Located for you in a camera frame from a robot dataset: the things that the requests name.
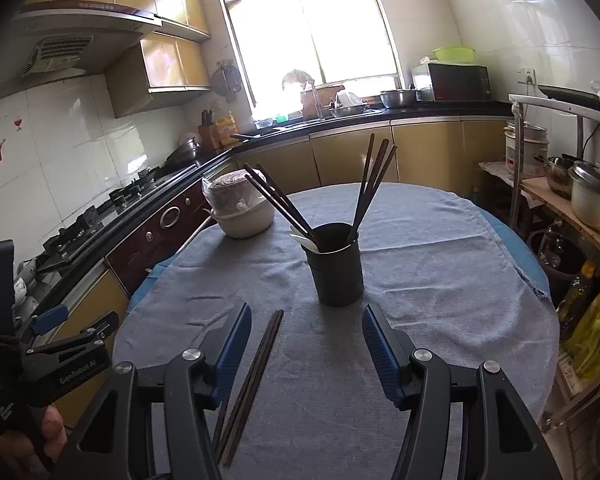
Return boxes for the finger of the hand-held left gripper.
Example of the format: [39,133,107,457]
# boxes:
[15,304,70,346]
[22,311,121,407]

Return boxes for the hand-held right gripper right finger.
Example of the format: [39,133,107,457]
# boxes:
[361,303,563,480]

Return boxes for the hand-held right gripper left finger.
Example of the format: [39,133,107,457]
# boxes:
[52,301,253,480]

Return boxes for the dark wooden chopstick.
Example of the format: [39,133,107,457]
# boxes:
[221,310,285,467]
[211,310,279,453]

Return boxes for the black utensil holder cup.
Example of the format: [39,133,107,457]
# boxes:
[305,222,366,307]

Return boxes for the bunch of brown chopsticks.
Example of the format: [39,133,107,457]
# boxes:
[242,132,398,253]

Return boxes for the person's left hand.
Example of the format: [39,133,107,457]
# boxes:
[0,404,67,480]

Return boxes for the black gas stove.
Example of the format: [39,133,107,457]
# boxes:
[35,165,181,281]

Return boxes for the grey tablecloth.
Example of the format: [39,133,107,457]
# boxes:
[112,182,561,480]

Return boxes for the dark red built-in oven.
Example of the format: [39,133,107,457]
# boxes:
[104,187,216,296]

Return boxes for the white ceramic pot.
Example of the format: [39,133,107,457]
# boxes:
[209,195,277,240]

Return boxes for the white plastic spoon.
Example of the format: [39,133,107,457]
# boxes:
[289,225,322,253]

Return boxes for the plastic-wrapped bowl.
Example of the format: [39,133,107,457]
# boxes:
[201,170,268,211]

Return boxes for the blue table cover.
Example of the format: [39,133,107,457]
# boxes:
[127,207,551,311]

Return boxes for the black wok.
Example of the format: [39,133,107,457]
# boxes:
[165,137,201,166]

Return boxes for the cooking oil bottle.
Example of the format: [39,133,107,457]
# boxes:
[560,260,598,331]

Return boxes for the wooden knife block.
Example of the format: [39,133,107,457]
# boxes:
[198,110,216,153]

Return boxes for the yellow plastic bag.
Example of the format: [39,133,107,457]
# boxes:
[562,280,600,386]

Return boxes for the yellow packet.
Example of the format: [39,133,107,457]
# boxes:
[215,112,238,148]

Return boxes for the black kitchen countertop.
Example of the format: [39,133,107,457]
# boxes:
[10,102,513,321]

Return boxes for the white rice cooker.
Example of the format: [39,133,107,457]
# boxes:
[504,120,551,178]

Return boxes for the small steel pot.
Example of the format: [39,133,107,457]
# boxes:
[545,156,581,198]

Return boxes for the steel mixing bowl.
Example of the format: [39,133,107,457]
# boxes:
[380,90,418,108]

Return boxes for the large steel pot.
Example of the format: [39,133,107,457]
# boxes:
[569,160,600,235]

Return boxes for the steel sink faucet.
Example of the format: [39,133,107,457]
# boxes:
[307,77,326,121]

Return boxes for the hanging round strainer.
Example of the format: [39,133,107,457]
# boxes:
[212,62,241,96]

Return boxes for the dark microwave oven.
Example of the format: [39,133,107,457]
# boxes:
[411,62,493,103]

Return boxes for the grey range hood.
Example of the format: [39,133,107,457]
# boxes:
[12,0,163,78]

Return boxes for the green plastic basin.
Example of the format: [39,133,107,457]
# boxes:
[432,46,476,63]

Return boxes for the metal storage rack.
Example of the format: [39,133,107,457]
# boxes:
[509,92,600,436]

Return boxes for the black induction cooker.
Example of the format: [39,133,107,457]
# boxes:
[537,85,600,108]

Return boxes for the kitchen window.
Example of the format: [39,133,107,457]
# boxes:
[212,0,401,118]

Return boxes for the yellow wall cabinets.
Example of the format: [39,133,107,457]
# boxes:
[25,0,213,118]

